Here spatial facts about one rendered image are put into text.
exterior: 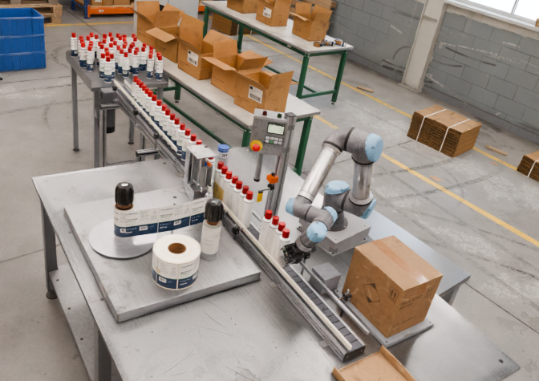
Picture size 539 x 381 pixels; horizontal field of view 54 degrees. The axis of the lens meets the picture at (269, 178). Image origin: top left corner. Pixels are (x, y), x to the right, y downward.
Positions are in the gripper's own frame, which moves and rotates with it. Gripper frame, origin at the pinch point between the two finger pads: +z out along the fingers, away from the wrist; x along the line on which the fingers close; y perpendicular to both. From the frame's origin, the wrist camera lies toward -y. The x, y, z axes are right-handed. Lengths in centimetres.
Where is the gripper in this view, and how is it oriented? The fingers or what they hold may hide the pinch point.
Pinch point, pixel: (287, 260)
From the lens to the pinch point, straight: 246.5
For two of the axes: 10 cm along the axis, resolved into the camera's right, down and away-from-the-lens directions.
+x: 3.9, 8.5, -3.5
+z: -4.0, 5.0, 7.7
